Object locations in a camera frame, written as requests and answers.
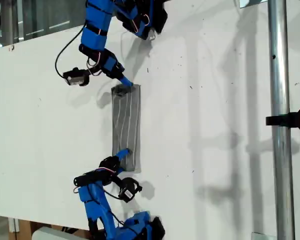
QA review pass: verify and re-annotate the grey striped towel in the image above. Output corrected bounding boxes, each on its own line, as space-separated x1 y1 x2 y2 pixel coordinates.
111 84 143 173

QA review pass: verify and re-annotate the white box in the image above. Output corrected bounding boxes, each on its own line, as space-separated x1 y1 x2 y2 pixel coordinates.
31 226 91 240

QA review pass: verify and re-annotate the wooden table leg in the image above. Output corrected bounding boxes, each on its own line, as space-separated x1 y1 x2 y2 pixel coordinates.
7 217 35 240

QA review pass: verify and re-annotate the black clamp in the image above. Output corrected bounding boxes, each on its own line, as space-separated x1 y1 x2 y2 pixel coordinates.
265 105 300 133

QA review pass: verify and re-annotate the black camera box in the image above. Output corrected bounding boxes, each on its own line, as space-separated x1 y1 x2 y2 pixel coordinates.
117 176 143 203
62 66 91 87

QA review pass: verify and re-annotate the black camera cable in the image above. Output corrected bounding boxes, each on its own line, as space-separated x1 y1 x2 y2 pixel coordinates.
54 22 88 77
102 188 123 201

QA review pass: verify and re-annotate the steel post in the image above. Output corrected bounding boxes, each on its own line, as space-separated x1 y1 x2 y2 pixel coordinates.
266 0 296 240

